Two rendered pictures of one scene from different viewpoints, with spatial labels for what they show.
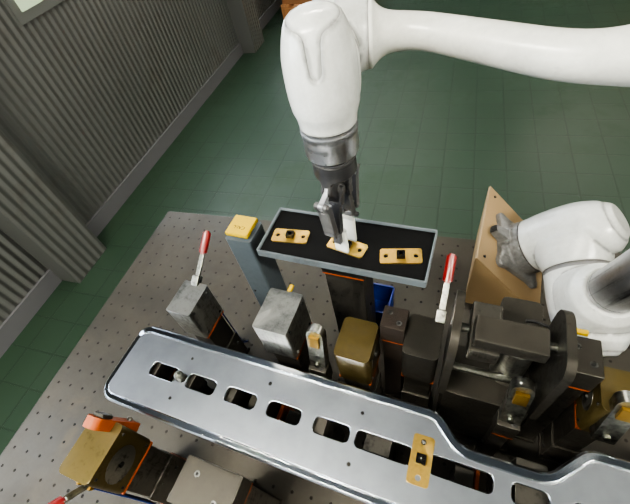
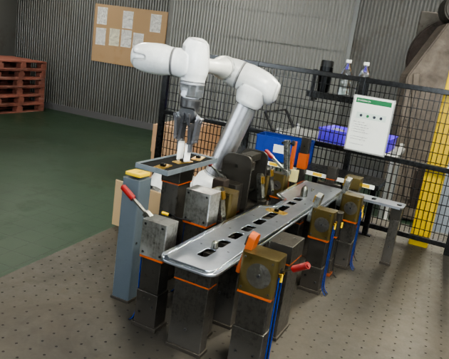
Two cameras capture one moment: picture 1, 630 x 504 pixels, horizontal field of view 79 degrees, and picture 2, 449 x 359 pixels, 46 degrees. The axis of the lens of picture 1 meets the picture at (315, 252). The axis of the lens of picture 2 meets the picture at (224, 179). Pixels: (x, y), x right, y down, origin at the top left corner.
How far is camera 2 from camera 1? 196 cm
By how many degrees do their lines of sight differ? 83
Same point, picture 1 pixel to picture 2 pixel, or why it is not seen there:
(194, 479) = (283, 240)
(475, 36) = not seen: hidden behind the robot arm
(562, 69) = (216, 68)
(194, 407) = (237, 246)
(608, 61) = (222, 65)
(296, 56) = (206, 49)
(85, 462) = (274, 253)
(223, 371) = (216, 236)
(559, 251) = not seen: hidden behind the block
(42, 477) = not seen: outside the picture
